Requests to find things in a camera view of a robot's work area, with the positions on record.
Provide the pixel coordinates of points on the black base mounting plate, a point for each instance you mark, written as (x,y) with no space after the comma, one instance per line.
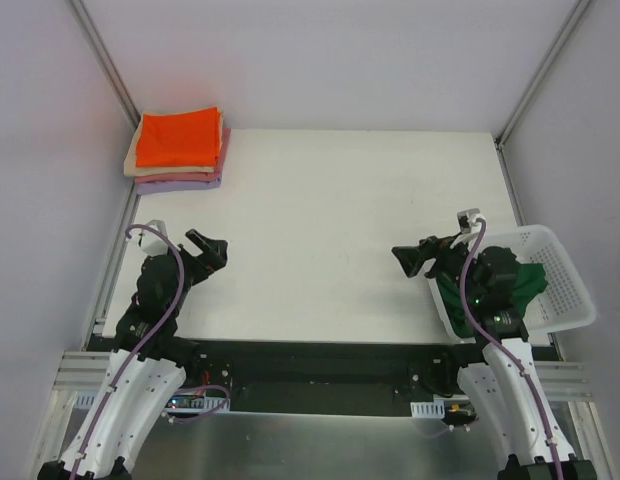
(376,380)

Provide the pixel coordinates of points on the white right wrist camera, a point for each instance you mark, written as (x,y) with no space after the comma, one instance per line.
(469,222)

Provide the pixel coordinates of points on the right aluminium corner post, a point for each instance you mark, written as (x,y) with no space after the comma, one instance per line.
(564,35)

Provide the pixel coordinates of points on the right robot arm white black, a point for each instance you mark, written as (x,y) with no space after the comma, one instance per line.
(492,292)

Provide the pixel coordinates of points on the left aluminium corner post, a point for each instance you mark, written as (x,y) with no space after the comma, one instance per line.
(95,42)

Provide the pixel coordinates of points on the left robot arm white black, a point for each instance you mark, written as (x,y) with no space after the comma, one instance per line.
(148,364)

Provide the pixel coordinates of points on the left white cable duct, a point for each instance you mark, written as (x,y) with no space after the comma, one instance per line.
(181,404)

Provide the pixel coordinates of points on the right white cable duct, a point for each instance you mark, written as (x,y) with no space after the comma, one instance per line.
(428,410)

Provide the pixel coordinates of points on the aluminium corner post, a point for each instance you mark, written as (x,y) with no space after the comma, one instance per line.
(564,35)
(95,42)

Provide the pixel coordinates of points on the folded beige t-shirt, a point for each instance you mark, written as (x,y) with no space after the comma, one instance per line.
(132,162)

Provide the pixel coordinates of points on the white cable duct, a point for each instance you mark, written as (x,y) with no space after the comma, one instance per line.
(181,404)
(428,410)

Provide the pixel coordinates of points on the folded lavender t-shirt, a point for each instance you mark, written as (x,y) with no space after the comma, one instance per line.
(175,186)

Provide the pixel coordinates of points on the folded orange t-shirt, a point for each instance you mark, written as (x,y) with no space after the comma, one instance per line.
(177,137)

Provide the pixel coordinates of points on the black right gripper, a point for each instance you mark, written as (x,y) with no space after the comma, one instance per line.
(434,258)

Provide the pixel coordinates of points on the white plastic perforated basket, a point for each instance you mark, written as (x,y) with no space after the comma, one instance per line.
(565,304)

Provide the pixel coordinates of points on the folded pink t-shirt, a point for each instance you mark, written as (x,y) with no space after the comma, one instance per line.
(192,176)

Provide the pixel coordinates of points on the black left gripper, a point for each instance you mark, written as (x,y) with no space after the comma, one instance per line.
(196,257)

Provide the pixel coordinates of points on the dark green t-shirt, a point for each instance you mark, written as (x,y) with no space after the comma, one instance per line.
(531,281)

